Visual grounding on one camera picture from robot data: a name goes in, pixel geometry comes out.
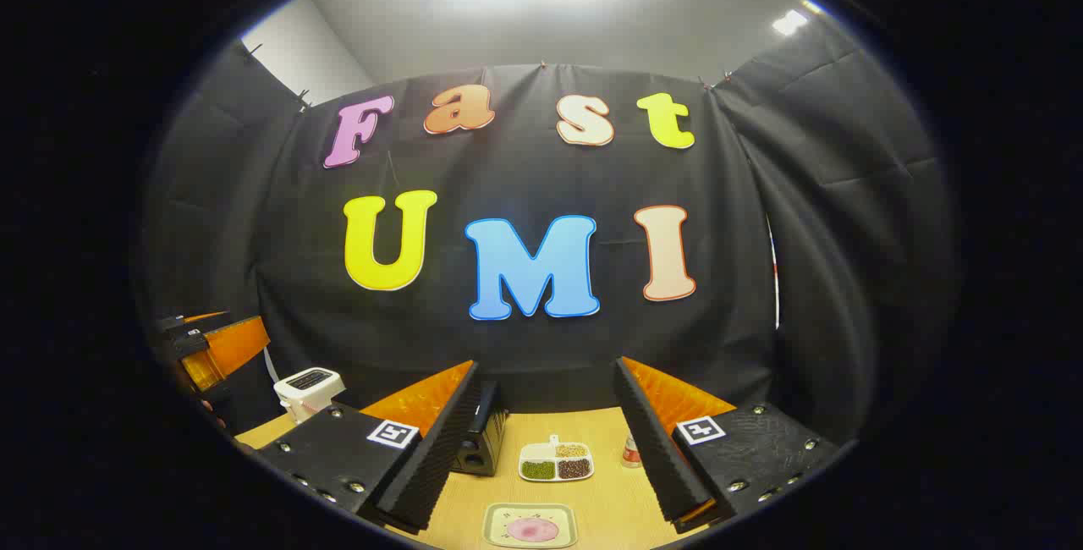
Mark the black backdrop cloth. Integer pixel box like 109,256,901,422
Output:
140,17,961,449

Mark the square green-rimmed plate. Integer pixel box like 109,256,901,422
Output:
481,503,580,550

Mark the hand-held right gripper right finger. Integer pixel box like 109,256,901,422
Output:
613,356,843,534

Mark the pink meat slice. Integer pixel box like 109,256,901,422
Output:
506,518,560,543

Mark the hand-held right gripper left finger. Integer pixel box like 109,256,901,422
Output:
254,360,481,534

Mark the white divided dish of beans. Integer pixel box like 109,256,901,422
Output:
518,435,596,483

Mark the white toaster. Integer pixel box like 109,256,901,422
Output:
274,367,346,425

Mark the black electric oven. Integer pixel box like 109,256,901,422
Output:
451,381,509,477

